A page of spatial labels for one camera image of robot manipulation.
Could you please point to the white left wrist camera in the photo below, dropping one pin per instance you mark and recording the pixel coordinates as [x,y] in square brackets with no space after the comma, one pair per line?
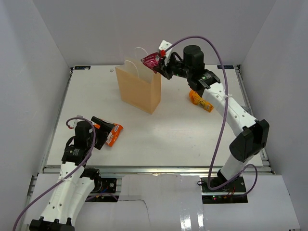
[73,123]

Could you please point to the blue label right corner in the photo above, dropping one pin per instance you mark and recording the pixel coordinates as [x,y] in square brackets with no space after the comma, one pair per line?
[225,66]

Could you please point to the blue label left corner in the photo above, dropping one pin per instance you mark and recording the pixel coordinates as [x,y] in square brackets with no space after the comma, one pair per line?
[82,67]

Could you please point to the orange Fox's candy bag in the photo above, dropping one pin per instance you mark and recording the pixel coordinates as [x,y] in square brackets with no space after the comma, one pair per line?
[114,135]

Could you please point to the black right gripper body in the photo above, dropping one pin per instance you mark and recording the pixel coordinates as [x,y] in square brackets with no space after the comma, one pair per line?
[178,68]

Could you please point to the red snack packet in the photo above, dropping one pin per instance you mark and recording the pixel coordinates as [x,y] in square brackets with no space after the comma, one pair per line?
[151,61]

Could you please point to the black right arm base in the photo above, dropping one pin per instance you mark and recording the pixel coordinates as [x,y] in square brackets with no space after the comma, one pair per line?
[229,194]

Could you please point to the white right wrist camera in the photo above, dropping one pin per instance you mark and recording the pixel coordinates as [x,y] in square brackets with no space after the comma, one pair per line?
[166,50]

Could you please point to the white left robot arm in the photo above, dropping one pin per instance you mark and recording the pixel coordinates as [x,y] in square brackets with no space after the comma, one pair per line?
[76,181]

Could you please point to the brown paper bag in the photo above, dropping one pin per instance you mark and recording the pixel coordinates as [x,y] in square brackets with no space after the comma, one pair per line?
[139,86]

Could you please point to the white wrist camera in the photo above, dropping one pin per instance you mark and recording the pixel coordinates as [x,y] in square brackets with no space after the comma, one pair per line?
[166,50]
[73,123]

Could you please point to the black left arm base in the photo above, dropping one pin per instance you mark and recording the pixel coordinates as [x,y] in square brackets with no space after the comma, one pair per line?
[103,186]

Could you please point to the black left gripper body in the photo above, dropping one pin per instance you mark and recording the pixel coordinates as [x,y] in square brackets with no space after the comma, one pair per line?
[100,137]

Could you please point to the blue label corner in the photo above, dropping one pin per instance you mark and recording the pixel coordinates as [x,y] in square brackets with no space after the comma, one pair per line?
[225,66]
[82,67]

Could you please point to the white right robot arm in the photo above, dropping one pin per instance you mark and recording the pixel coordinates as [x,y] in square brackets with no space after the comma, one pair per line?
[250,133]

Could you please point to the orange yellow candy bag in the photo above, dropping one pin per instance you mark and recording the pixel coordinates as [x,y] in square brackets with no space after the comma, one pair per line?
[199,101]

